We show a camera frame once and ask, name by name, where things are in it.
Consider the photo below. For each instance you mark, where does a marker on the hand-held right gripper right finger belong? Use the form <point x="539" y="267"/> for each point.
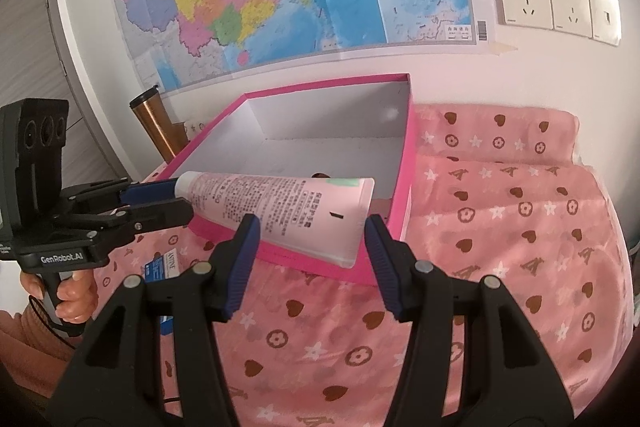
<point x="382" y="267"/>

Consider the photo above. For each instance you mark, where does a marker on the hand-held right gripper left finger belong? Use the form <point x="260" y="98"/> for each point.
<point x="242" y="272"/>

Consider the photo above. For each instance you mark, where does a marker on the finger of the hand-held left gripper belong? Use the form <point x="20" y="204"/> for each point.
<point x="150" y="190"/>
<point x="160" y="214"/>

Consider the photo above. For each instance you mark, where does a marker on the light pink cream tube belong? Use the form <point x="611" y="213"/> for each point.
<point x="280" y="202"/>

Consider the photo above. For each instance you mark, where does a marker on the pink cardboard box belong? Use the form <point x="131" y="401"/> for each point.
<point x="325" y="122"/>

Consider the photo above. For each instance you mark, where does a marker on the person's left forearm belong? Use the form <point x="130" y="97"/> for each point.
<point x="25" y="332"/>

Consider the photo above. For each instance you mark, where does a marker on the person's left hand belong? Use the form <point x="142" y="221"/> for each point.
<point x="75" y="297"/>

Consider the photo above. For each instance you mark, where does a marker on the blue white carton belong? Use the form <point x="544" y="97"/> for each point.
<point x="162" y="266"/>

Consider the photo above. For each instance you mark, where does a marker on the copper thermos cup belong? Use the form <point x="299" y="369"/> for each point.
<point x="157" y="127"/>

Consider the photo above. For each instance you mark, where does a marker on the grey door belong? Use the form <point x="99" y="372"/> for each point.
<point x="50" y="57"/>

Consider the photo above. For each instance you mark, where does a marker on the pink printed blanket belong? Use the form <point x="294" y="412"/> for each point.
<point x="500" y="232"/>

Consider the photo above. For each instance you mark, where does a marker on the white wall switch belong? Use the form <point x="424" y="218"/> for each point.
<point x="605" y="16"/>

